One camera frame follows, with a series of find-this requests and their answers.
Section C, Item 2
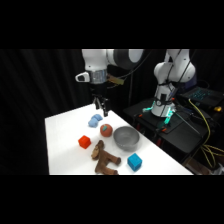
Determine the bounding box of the yellow cable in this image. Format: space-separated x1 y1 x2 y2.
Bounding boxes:
187 98 224 155
199 145 224 168

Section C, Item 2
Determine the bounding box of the grey bowl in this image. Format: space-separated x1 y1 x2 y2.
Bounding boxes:
112 125 141 150

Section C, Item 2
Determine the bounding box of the black robot stand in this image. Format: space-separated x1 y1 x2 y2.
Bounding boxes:
122 97 224 165

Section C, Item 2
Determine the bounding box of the teal cube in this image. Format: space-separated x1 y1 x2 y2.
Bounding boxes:
126 152 144 173

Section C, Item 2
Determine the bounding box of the orange plush peach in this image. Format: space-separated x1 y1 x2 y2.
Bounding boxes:
99 123 114 138

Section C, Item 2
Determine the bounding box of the red cube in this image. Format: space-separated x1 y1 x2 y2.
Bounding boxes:
77 134 92 150

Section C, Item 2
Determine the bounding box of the blue plush cloth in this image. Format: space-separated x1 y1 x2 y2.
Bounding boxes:
87 113 104 129

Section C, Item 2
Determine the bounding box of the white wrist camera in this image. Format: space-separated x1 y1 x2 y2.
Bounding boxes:
75 70 92 84

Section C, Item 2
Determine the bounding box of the black curtain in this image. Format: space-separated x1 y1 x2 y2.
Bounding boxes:
0 49 224 176

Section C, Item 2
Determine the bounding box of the black cable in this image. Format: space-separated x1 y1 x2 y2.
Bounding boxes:
122 49 154 80

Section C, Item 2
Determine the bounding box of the laptop with lit keyboard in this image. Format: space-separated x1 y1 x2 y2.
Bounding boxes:
179 85 224 108

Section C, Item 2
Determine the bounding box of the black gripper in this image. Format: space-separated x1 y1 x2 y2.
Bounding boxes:
90 81 111 118

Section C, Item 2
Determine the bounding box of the brown plush deer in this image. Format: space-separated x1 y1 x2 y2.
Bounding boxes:
90 139 122 176

